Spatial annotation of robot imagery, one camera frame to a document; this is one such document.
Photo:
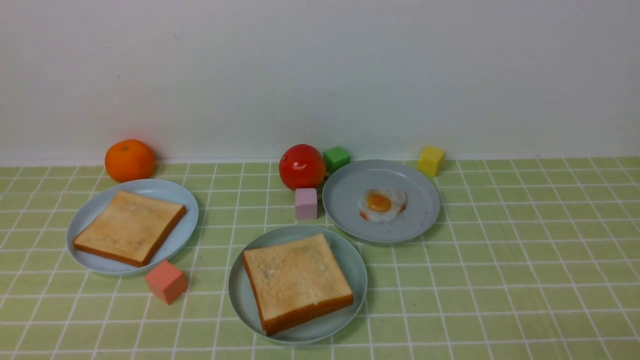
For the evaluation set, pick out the yellow cube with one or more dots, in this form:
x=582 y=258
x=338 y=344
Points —
x=430 y=161

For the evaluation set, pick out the lower fried egg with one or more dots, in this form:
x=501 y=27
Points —
x=382 y=205

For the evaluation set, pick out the coral red cube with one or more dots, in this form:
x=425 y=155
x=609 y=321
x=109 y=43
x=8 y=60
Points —
x=167 y=282

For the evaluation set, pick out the blue plate with toast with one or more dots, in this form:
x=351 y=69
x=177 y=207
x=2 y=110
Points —
x=151 y=188

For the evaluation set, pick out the teal front plate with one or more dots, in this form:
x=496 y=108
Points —
x=318 y=330

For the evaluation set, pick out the toast slice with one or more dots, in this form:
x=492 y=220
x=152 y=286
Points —
x=301 y=270
x=279 y=315
x=131 y=229

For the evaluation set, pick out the pink cube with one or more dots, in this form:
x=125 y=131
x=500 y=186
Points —
x=306 y=203

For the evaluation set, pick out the red tomato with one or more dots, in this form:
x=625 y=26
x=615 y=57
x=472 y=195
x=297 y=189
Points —
x=302 y=166

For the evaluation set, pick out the blue plate with eggs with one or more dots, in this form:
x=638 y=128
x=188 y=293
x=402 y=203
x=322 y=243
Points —
x=344 y=188

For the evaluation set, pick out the green cube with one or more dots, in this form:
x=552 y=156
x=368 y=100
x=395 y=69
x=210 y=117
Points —
x=335 y=158

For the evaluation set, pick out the orange fruit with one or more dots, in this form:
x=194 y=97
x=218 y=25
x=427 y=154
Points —
x=129 y=160

